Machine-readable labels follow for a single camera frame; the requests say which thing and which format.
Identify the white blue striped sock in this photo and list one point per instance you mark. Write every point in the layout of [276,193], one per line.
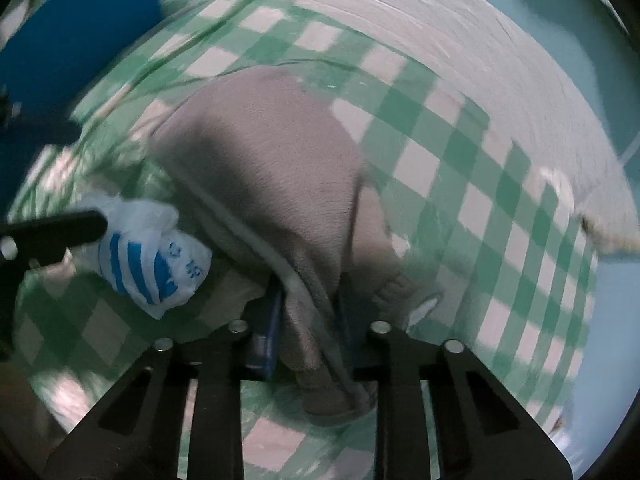
[143,255]

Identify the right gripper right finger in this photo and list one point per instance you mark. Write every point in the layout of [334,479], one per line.
[398,364]

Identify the grey towel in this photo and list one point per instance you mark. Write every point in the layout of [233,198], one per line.
[279,185]

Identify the green checkered tablecloth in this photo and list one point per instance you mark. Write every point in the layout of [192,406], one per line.
[467,210]

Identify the blue cardboard box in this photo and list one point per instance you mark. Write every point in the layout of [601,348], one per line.
[48,63]

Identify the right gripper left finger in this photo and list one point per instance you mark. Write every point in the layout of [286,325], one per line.
[245,349]

